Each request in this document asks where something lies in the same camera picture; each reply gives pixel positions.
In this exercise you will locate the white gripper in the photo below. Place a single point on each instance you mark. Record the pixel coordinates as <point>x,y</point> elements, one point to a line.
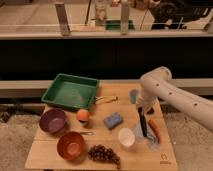
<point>144,105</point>

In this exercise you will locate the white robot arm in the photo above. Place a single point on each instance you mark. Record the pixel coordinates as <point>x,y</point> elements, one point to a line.
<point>155,84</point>

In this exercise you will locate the grey blue lid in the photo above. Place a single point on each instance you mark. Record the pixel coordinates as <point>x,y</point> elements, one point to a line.
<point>133,96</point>

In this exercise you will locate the orange carrot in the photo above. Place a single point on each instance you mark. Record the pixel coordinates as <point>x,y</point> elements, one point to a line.
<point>155,129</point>

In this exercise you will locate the white cup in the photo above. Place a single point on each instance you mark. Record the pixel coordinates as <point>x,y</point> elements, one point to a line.
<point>126,137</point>

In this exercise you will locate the blue sponge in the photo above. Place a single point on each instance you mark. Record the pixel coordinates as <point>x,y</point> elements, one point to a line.
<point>113,120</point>

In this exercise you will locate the orange ball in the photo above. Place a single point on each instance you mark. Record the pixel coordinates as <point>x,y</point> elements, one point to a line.
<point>82,115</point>

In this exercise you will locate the dark grape bunch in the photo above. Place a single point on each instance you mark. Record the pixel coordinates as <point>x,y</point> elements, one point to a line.
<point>99,153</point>

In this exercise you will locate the green plastic tray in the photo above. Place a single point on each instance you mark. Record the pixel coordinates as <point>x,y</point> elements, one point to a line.
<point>71,92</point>

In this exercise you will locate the orange bowl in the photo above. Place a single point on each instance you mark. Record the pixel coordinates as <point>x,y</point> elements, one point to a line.
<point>71,145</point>

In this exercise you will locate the purple bowl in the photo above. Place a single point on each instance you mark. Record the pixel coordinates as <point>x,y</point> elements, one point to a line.
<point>52,120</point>

